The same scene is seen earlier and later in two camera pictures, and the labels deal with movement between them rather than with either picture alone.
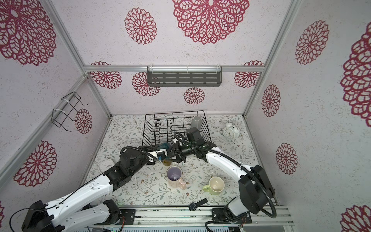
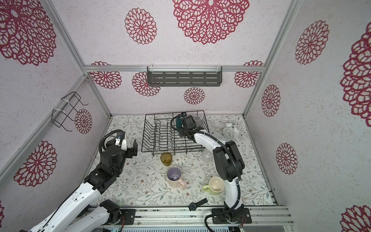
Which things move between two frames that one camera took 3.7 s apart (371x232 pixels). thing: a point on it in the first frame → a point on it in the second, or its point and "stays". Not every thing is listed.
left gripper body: (144, 160) → (128, 153)
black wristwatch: (192, 206) stays
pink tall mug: (174, 176) stays
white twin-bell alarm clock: (231, 132) stays
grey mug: (196, 122) stays
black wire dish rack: (160, 128) stays
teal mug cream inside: (165, 146) → (178, 121)
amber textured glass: (166, 162) stays
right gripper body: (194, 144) → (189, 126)
